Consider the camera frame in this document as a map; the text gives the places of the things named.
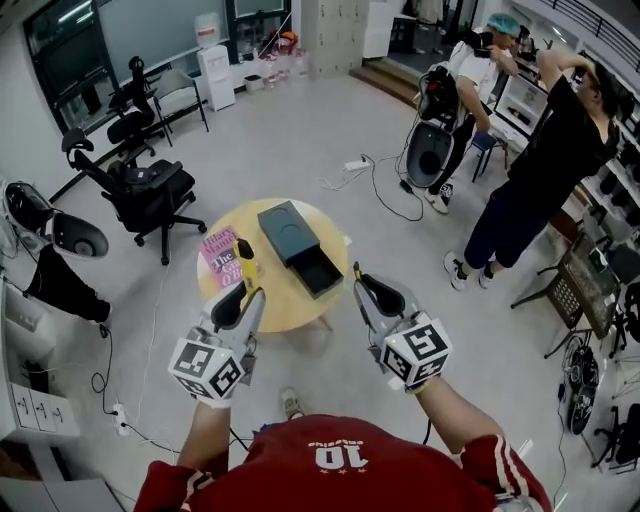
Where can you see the black white backpack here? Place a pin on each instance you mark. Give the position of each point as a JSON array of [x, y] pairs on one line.
[[582, 380]]

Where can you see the person's red striped jersey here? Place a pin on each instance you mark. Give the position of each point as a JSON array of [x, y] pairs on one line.
[[340, 480]]

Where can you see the wooden step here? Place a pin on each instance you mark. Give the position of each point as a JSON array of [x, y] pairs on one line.
[[385, 80]]

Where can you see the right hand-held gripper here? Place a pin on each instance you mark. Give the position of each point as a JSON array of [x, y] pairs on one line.
[[417, 350]]

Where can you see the person's left forearm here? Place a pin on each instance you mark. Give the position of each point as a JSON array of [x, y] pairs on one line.
[[205, 435]]

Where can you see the pink book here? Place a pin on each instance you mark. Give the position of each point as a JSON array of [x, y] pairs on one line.
[[217, 260]]

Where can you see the glass top table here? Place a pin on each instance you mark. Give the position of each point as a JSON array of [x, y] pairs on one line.
[[590, 295]]

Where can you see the white power strip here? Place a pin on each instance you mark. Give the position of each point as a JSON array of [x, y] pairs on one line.
[[118, 417], [356, 165]]

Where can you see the round wooden table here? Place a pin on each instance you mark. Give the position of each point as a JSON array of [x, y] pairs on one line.
[[295, 310]]

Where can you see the black mesh metal chair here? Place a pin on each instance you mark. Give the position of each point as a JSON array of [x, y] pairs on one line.
[[560, 295]]

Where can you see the white open cabinet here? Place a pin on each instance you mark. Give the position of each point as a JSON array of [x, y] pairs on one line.
[[530, 95]]

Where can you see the black railing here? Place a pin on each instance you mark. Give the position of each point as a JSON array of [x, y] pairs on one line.
[[607, 31]]

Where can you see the black office chair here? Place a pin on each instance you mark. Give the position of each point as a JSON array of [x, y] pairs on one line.
[[132, 130], [150, 195]]

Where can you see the white water dispenser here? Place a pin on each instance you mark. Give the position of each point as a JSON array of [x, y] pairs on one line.
[[216, 80]]

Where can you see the yellow wristband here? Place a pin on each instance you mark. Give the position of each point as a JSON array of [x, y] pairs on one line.
[[417, 387]]

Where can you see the white wristband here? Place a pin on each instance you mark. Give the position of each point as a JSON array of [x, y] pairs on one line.
[[215, 401]]

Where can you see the white bucket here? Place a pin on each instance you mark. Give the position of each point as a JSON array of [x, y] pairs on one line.
[[253, 83]]

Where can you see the grey shell chair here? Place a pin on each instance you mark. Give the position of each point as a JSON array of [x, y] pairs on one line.
[[175, 92]]

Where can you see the grey shell pod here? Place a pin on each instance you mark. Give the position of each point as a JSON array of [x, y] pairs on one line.
[[430, 155], [80, 240]]

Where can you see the teal hair cap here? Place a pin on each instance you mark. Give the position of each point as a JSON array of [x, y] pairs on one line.
[[502, 22]]

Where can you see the orange bag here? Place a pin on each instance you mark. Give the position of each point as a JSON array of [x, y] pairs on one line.
[[287, 38]]

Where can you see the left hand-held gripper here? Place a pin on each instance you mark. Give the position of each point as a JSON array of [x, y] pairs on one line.
[[210, 367]]

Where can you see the large water jug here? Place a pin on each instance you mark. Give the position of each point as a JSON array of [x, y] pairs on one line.
[[206, 30]]

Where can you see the white lockers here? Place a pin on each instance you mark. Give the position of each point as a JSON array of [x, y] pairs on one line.
[[332, 35]]

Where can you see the yellow handheld tool handle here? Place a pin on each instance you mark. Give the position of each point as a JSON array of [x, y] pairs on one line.
[[247, 265]]

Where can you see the white drawer cabinet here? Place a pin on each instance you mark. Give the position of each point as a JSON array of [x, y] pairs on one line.
[[45, 410]]

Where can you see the person's right forearm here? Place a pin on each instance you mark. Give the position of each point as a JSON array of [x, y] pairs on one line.
[[460, 415]]

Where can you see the blue stool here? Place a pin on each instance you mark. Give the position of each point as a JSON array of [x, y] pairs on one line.
[[486, 140]]

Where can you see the dark green drawer box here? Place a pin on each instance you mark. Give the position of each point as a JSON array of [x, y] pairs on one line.
[[290, 230]]

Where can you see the person's grey shoe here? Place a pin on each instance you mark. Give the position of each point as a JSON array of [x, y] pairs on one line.
[[291, 402]]

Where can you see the grey cabinet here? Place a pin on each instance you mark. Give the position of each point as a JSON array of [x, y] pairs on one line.
[[75, 495]]

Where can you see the dark framed window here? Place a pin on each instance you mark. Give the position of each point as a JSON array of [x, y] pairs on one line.
[[150, 30]]

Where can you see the black red backpack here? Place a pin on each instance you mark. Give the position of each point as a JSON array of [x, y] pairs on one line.
[[440, 92]]

